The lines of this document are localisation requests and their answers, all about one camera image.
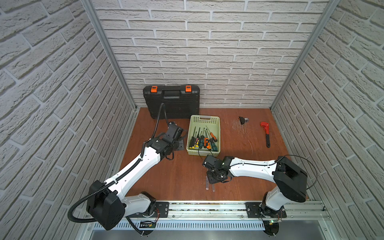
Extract black mounting plate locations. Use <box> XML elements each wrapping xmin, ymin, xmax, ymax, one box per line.
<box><xmin>245</xmin><ymin>202</ymin><xmax>287</xmax><ymax>219</ymax></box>
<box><xmin>129</xmin><ymin>202</ymin><xmax>170</xmax><ymax>218</ymax></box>

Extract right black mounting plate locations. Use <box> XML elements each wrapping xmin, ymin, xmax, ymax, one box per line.
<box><xmin>245</xmin><ymin>202</ymin><xmax>287</xmax><ymax>219</ymax></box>

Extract orange black curved screwdriver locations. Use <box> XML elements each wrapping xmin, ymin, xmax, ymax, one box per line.
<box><xmin>206</xmin><ymin>127</ymin><xmax>218</xmax><ymax>142</ymax></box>

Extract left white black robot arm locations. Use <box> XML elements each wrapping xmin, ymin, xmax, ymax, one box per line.
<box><xmin>87</xmin><ymin>123</ymin><xmax>184</xmax><ymax>231</ymax></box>

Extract small black metal clamp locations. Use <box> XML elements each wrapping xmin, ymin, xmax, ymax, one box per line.
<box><xmin>239</xmin><ymin>117</ymin><xmax>249</xmax><ymax>125</ymax></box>

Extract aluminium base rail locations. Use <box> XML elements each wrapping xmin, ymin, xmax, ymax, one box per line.
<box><xmin>83</xmin><ymin>200</ymin><xmax>331</xmax><ymax>222</ymax></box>

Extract left black corrugated cable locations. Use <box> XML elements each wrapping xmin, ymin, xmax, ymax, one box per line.
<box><xmin>67</xmin><ymin>102</ymin><xmax>170</xmax><ymax>236</ymax></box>

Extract black yellow dotted screwdriver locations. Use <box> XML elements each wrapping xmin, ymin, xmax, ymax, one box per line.
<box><xmin>189</xmin><ymin>129</ymin><xmax>196</xmax><ymax>149</ymax></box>

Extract clear handle screwdriver large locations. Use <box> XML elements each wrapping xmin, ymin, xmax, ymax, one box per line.
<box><xmin>206</xmin><ymin>177</ymin><xmax>210</xmax><ymax>191</ymax></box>

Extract green black large screwdriver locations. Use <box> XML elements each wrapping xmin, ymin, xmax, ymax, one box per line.
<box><xmin>210</xmin><ymin>139</ymin><xmax>218</xmax><ymax>152</ymax></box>

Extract yellow black short screwdriver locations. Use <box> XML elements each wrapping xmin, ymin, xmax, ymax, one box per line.
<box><xmin>193</xmin><ymin>138</ymin><xmax>199</xmax><ymax>149</ymax></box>

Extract orange handle screwdriver slim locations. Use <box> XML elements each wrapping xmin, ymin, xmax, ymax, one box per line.
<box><xmin>204</xmin><ymin>129</ymin><xmax>210</xmax><ymax>149</ymax></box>

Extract black plastic tool case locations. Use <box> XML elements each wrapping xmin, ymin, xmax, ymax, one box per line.
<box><xmin>143</xmin><ymin>85</ymin><xmax>201</xmax><ymax>119</ymax></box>

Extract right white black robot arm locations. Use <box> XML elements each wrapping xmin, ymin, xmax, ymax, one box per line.
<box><xmin>203</xmin><ymin>155</ymin><xmax>308</xmax><ymax>216</ymax></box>

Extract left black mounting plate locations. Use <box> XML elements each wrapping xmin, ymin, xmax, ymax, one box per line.
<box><xmin>129</xmin><ymin>202</ymin><xmax>170</xmax><ymax>218</ymax></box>

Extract red pipe wrench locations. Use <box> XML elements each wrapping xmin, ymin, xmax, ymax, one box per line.
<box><xmin>260</xmin><ymin>122</ymin><xmax>271</xmax><ymax>148</ymax></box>

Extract light green plastic bin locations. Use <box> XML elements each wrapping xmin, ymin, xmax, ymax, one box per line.
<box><xmin>186</xmin><ymin>115</ymin><xmax>221</xmax><ymax>157</ymax></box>

